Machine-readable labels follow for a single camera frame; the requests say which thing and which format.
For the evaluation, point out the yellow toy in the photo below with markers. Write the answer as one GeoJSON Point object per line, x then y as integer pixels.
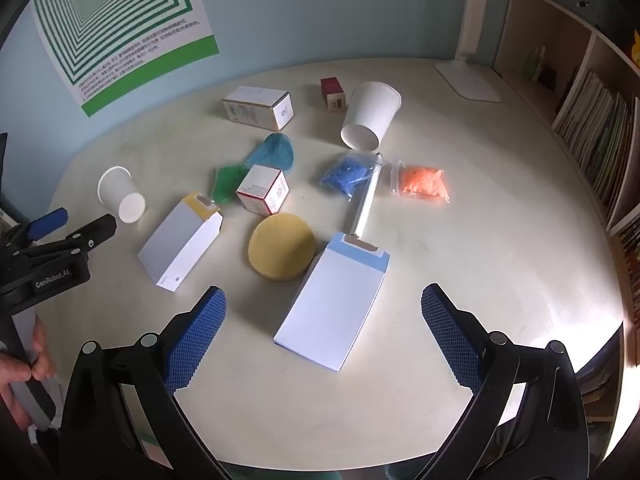
{"type": "Point", "coordinates": [636, 50]}

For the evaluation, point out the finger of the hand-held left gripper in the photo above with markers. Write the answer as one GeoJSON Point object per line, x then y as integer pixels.
{"type": "Point", "coordinates": [50, 219]}
{"type": "Point", "coordinates": [97, 230]}

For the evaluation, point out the small maroon box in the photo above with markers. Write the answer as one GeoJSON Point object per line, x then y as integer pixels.
{"type": "Point", "coordinates": [332, 91]}

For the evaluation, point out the white box with red label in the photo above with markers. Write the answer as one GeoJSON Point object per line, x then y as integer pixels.
{"type": "Point", "coordinates": [262, 190]}

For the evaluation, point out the orange clay bag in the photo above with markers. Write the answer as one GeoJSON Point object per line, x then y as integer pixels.
{"type": "Point", "coordinates": [425, 182]}

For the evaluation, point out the wooden bookshelf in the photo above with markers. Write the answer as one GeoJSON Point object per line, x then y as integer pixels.
{"type": "Point", "coordinates": [597, 45]}

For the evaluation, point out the white box with yellow end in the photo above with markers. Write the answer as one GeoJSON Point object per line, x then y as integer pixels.
{"type": "Point", "coordinates": [177, 245]}

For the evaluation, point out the white box with blue end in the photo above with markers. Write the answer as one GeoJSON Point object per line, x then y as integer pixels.
{"type": "Point", "coordinates": [335, 305]}

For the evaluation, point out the person's left hand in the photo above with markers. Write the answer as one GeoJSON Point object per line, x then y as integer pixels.
{"type": "Point", "coordinates": [44, 355]}

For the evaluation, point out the row of books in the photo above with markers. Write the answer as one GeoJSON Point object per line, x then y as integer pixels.
{"type": "Point", "coordinates": [600, 135]}

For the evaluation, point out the yellow round sponge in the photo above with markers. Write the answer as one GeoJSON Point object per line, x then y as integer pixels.
{"type": "Point", "coordinates": [282, 247]}

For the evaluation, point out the white box with gold trim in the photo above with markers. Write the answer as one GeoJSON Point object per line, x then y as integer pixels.
{"type": "Point", "coordinates": [255, 102]}

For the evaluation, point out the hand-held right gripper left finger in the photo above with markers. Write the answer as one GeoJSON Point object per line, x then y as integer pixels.
{"type": "Point", "coordinates": [200, 340]}

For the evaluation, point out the green striped wall poster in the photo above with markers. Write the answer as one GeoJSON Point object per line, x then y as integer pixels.
{"type": "Point", "coordinates": [120, 15]}

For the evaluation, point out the teal clay bag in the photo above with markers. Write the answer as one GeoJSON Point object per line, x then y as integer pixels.
{"type": "Point", "coordinates": [272, 152]}

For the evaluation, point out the large white paper cup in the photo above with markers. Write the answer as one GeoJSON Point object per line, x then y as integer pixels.
{"type": "Point", "coordinates": [372, 110]}

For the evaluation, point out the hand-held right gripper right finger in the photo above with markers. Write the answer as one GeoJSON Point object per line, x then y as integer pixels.
{"type": "Point", "coordinates": [445, 335]}

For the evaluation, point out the small white paper cup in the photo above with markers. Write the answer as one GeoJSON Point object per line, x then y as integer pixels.
{"type": "Point", "coordinates": [120, 192]}

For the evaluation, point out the green bottle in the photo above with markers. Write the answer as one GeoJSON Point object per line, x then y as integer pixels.
{"type": "Point", "coordinates": [537, 62]}

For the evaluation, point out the green clay bag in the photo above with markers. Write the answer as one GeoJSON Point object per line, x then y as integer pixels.
{"type": "Point", "coordinates": [227, 185]}

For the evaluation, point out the blue clay bag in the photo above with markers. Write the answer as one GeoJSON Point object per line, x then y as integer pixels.
{"type": "Point", "coordinates": [347, 172]}

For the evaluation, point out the white tube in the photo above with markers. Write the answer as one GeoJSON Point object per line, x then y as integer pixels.
{"type": "Point", "coordinates": [365, 207]}

